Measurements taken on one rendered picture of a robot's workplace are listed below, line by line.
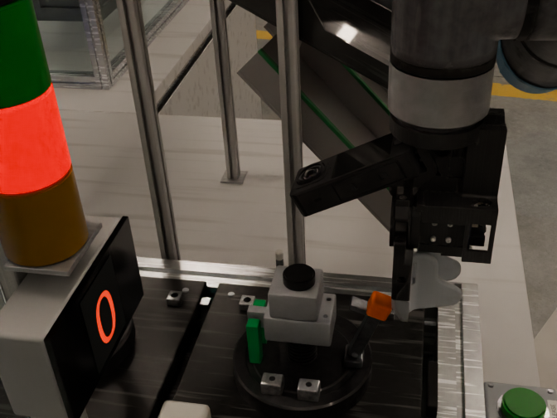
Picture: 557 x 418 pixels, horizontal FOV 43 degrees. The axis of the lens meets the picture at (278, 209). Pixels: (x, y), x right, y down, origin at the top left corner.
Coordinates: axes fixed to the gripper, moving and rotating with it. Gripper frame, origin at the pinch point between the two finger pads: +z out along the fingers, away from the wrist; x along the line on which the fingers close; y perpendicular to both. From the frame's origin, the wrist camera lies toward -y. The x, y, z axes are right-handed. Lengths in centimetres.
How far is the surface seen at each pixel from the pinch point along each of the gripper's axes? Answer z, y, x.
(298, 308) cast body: -0.7, -8.8, -2.2
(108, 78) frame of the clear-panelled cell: 18, -67, 86
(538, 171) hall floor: 106, 49, 206
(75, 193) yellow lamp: -23.2, -18.4, -18.7
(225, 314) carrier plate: 9.4, -18.9, 6.7
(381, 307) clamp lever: -0.7, -1.4, -0.9
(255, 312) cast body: 1.9, -13.4, -0.4
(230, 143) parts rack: 13, -30, 52
